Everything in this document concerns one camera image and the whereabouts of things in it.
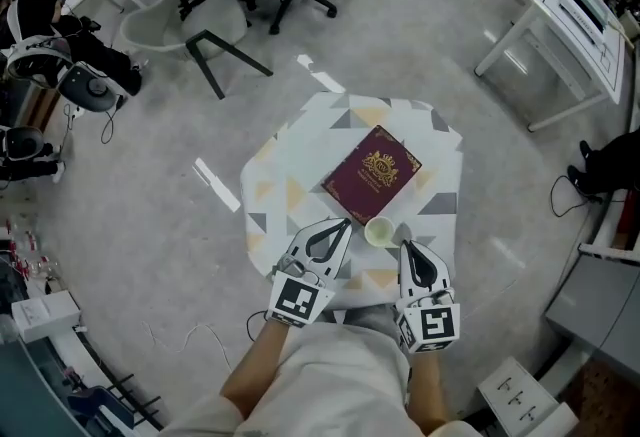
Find white shell chair black legs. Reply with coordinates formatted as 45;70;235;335
118;0;275;101

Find person's right forearm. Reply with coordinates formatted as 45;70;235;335
407;349;450;436

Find white printer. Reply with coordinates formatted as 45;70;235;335
558;0;622;35

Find person's left forearm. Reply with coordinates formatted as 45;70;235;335
219;319;295;417

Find person in white shirt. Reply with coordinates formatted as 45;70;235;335
159;319;482;437

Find gray cabinet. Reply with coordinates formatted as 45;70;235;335
543;254;640;377

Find white cardboard box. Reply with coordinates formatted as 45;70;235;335
10;289;82;345

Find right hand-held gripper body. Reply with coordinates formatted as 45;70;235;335
394;287;463;356

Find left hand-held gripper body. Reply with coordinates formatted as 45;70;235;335
263;253;337;329

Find person's gray trousers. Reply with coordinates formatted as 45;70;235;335
343;303;404;344

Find maroon gold-print box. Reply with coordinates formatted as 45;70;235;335
320;124;423;227

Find white shelf unit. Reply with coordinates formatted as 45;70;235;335
578;187;640;267

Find white floor cable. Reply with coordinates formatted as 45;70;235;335
141;319;235;372

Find white cup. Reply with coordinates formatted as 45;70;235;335
363;215;397;249

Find white drawer cabinet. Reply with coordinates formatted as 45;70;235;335
476;356;582;437

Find black floor cable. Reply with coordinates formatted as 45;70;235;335
549;174;604;220

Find white square table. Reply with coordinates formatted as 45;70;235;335
473;0;632;134

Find geometric pattern tablecloth table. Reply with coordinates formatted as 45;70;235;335
239;92;466;312

